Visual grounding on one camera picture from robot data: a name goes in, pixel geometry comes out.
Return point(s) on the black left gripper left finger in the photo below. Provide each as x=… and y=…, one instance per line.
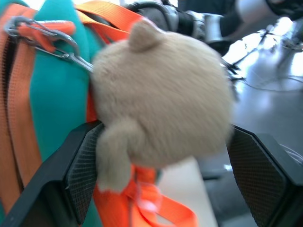
x=59, y=175

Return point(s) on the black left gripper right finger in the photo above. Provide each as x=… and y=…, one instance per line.
x=265, y=175

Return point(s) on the orange and teal backpack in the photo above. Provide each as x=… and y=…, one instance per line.
x=54, y=99

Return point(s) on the silver carabiner clip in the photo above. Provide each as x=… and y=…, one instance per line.
x=45, y=40

